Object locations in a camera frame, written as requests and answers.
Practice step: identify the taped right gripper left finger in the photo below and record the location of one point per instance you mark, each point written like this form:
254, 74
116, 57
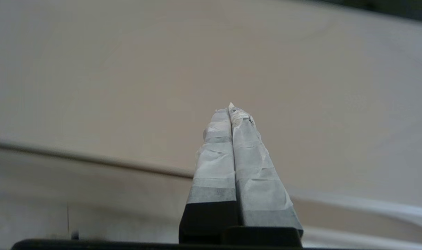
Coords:
212, 180

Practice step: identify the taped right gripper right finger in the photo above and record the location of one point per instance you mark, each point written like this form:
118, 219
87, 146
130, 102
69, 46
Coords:
259, 187

